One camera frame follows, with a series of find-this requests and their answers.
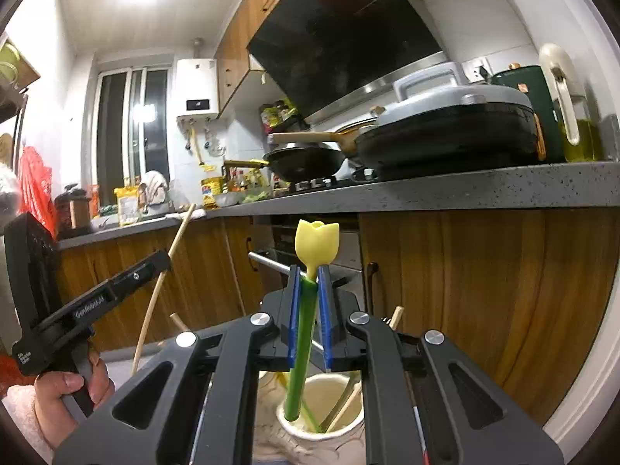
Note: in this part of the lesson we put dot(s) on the wooden base cabinet beside oven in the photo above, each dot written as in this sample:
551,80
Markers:
484,300

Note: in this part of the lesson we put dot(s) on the group of condiment bottles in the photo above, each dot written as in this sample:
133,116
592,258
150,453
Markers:
247,180

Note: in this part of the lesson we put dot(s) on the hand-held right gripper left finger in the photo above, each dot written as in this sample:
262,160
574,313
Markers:
294,319

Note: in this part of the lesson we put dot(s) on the oil dispenser bottle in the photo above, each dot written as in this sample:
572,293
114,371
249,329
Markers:
576,121

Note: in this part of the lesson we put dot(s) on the person's left forearm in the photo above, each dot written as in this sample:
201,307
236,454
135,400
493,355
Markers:
22,414

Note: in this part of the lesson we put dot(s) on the cloth on faucet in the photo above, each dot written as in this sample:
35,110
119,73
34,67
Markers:
154,189

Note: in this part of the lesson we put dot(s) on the red plastic bag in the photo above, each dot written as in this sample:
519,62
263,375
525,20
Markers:
35,189

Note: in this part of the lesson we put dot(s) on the gas stove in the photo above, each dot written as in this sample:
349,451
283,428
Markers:
329,183

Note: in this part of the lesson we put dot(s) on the yellow gas pipe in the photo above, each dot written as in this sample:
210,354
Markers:
197,147

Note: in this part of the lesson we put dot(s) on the stainless steel oven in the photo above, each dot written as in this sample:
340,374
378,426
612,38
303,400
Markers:
281,252

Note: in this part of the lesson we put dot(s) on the window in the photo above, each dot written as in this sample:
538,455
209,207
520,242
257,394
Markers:
131,126

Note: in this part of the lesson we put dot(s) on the white water heater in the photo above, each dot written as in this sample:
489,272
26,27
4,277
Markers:
196,87

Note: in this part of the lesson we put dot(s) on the person's left hand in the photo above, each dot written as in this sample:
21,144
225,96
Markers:
53,411

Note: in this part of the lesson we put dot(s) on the green air fryer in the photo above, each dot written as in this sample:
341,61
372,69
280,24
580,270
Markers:
533,82

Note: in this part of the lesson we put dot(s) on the black electric griddle grey lid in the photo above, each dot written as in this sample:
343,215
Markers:
445,131

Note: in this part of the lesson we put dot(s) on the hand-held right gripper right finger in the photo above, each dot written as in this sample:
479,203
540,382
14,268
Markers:
327,324

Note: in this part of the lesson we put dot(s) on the grey kitchen countertop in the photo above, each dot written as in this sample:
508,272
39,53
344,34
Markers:
460,186

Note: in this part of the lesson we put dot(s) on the cream ceramic double vase holder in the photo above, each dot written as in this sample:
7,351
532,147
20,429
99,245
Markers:
310,448

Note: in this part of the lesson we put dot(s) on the wall socket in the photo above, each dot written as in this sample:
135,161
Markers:
477,70

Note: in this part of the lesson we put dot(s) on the yellow food bag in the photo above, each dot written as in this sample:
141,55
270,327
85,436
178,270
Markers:
127,206

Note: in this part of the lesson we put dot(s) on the wooden wall cabinet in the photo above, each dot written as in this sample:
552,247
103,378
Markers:
237,48

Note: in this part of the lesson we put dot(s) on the black range hood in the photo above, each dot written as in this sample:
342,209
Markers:
339,34

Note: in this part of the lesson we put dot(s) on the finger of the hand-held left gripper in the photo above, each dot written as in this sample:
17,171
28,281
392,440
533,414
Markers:
138,273

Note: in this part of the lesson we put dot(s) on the wooden base cabinets under sink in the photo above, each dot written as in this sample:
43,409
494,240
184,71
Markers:
203,271

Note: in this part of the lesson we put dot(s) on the black wok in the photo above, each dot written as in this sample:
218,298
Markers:
305,162

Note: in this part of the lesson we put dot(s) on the yellow cooking oil bottle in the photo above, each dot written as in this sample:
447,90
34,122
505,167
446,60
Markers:
212,193

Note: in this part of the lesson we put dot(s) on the wooden chopstick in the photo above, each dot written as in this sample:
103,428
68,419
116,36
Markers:
155,295
397,317
348,404
178,323

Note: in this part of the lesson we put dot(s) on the dark brown pot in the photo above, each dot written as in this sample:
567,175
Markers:
72,208

